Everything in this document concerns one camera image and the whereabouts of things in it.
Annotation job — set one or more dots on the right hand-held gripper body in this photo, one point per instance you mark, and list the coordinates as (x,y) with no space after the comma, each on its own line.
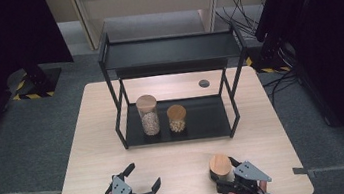
(247,174)

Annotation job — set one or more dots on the wide glass jar wooden lid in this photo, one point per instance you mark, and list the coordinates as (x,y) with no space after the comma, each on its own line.
(220,165)

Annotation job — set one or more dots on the tall glass jar wooden lid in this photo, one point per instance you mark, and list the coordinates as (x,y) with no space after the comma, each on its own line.
(146,103)

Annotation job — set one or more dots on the small glass jar wooden lid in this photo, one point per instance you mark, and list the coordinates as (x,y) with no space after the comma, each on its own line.
(176,112)

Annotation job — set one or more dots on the black two-tier metal rack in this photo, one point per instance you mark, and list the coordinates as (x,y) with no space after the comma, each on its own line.
(170,50)

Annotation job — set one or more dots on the grey floor tape piece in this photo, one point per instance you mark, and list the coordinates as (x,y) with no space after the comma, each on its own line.
(301,170)

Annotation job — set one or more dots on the black stand base hazard tape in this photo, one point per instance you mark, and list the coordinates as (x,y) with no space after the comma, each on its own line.
(40,82)
(271,60)

